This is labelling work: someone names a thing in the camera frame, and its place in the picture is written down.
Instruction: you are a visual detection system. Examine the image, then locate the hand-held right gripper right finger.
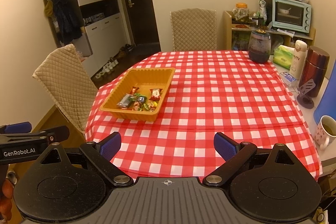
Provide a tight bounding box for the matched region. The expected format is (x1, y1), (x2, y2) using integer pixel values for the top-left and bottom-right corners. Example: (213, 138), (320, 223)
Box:
(201, 132), (302, 187)

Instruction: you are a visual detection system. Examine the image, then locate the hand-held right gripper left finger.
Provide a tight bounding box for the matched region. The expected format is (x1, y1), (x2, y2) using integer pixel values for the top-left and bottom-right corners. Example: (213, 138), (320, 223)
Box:
(34, 132), (134, 187)

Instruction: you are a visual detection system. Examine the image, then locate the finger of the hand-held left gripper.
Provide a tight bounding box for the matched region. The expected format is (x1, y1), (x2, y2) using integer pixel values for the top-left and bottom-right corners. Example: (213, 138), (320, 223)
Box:
(31, 126), (70, 145)
(0, 122), (32, 135)

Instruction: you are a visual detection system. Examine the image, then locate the dark clear-edged snack packet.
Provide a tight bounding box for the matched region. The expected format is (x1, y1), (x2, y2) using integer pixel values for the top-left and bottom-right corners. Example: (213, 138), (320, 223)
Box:
(117, 94), (134, 109)

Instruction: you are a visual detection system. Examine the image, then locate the large red snack packet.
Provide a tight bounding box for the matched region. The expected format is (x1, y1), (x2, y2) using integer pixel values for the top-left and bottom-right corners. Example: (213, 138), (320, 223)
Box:
(150, 88), (163, 101)

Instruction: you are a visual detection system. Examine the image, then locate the yellow plastic tray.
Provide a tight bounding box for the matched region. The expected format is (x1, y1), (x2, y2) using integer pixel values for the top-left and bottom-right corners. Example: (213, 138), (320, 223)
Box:
(99, 68), (176, 122)

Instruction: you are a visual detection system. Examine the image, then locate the person's left hand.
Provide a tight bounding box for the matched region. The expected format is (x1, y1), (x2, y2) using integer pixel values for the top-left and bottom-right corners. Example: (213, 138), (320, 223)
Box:
(0, 179), (13, 221)

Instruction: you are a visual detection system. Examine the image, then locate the red checkered tablecloth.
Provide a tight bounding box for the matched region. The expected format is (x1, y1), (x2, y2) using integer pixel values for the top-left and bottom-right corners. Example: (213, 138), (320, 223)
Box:
(84, 50), (322, 182)

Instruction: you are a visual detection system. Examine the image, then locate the quilted beige chair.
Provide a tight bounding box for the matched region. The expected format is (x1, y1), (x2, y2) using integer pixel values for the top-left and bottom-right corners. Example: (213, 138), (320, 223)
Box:
(170, 8), (218, 52)
(32, 43), (99, 135)

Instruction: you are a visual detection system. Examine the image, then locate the row of shoes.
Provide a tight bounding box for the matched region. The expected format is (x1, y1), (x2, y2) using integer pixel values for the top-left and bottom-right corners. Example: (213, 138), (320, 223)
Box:
(94, 43), (135, 79)

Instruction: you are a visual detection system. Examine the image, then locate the grey phone stand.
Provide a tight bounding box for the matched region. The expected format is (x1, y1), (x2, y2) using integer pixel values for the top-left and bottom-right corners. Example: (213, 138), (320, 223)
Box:
(297, 79), (315, 109)

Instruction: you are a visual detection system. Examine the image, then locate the blue white box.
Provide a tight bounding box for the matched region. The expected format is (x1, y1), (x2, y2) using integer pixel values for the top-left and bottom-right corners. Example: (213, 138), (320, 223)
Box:
(280, 71), (298, 86)

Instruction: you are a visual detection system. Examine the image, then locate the white patterned mug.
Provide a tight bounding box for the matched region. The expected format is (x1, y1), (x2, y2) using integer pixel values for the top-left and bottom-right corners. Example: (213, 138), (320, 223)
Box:
(315, 115), (336, 151)

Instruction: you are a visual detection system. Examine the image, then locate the glass jar dark liquid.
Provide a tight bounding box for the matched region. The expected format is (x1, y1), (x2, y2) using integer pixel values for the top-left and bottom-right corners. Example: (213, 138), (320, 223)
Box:
(248, 29), (271, 63)

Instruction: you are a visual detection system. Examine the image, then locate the green tissue pack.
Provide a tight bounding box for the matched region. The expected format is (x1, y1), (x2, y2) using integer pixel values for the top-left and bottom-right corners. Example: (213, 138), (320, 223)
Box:
(273, 45), (295, 70)

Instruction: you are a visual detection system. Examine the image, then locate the white insulated bottle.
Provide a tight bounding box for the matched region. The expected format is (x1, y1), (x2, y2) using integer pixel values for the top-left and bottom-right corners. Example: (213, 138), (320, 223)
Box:
(289, 40), (308, 79)

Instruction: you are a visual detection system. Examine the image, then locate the blue thermos flask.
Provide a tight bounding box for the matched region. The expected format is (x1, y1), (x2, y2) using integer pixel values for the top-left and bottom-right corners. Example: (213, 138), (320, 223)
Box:
(313, 59), (336, 122)

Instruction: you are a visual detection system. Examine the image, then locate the dark hanging coat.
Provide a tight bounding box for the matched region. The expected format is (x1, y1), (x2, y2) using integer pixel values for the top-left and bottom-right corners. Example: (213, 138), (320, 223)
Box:
(52, 0), (83, 47)

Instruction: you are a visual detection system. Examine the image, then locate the wooden shelf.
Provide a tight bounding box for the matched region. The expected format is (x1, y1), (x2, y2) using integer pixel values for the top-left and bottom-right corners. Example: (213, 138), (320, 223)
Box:
(223, 10), (316, 51)

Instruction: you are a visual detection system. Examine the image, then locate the brown metal thermos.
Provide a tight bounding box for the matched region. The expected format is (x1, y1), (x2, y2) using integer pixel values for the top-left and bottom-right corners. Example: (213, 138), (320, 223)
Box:
(298, 46), (330, 97)

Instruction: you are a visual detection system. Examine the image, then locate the brown hanging bag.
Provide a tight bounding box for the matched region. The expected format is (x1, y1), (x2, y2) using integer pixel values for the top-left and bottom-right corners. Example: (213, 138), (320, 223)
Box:
(44, 0), (54, 18)

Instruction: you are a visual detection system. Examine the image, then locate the plastic jar orange lid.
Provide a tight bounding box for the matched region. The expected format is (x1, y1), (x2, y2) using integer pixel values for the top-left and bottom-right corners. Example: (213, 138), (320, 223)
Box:
(232, 3), (250, 22)

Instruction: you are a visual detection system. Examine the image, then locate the green foil bag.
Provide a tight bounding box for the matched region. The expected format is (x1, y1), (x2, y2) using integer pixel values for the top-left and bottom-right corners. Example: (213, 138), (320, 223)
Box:
(258, 0), (268, 25)

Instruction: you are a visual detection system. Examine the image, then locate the teal toaster oven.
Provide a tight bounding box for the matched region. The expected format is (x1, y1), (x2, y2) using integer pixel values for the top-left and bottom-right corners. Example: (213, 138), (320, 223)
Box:
(272, 0), (312, 33)

